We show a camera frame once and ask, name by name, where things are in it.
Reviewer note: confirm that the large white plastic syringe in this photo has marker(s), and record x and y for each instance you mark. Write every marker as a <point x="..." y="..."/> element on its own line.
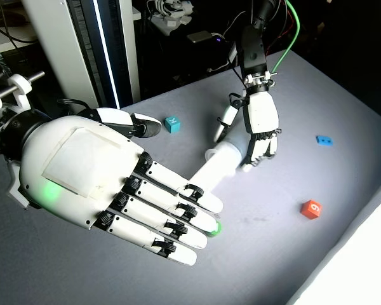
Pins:
<point x="228" y="149"/>

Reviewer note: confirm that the blue block with two holes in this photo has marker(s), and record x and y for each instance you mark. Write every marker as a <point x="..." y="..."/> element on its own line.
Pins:
<point x="324" y="140"/>

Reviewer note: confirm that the black device with purple light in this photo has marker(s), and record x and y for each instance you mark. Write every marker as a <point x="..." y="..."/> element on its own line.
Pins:
<point x="219" y="39"/>

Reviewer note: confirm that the teal cube with letter K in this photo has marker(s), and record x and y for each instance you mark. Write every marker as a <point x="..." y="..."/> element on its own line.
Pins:
<point x="172" y="124"/>

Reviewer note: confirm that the grey flat box device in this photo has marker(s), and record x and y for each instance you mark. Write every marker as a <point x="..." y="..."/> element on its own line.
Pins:
<point x="199" y="37"/>

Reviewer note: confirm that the red cube with number 9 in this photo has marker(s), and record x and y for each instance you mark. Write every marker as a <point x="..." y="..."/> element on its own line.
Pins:
<point x="311" y="209"/>

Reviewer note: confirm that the green cylinder with letter N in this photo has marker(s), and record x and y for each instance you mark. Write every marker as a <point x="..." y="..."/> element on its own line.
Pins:
<point x="218" y="229"/>

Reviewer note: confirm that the white clutter pile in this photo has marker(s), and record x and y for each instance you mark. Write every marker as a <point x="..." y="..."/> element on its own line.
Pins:
<point x="171" y="16"/>

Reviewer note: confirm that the grey table cloth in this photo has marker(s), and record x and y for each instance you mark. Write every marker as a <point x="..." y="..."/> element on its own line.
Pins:
<point x="273" y="254"/>

